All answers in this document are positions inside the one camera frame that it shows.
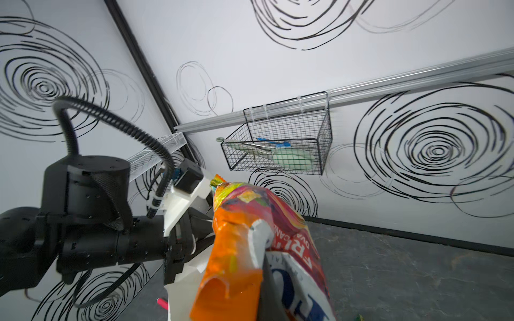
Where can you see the orange snack packet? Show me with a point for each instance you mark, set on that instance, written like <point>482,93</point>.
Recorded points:
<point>249,223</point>

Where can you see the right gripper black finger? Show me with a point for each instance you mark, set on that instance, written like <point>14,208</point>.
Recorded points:
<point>270,305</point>

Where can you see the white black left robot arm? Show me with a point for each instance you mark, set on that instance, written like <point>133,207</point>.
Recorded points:
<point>85,222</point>

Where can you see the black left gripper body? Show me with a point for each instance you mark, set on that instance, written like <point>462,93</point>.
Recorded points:
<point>192,235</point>

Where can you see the black corner frame post left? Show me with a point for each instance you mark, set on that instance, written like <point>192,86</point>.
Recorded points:
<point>144,67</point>

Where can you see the aluminium wall rail back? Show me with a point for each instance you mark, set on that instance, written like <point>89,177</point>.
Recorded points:
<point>483,65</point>

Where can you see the clear plastic wall shelf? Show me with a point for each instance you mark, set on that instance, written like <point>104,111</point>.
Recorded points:
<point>145,159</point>

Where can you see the black wire wall basket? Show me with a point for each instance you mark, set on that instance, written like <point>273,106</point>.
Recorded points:
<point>293,136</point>

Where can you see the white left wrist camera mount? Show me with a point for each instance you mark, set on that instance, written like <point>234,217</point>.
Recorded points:
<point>192,182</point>

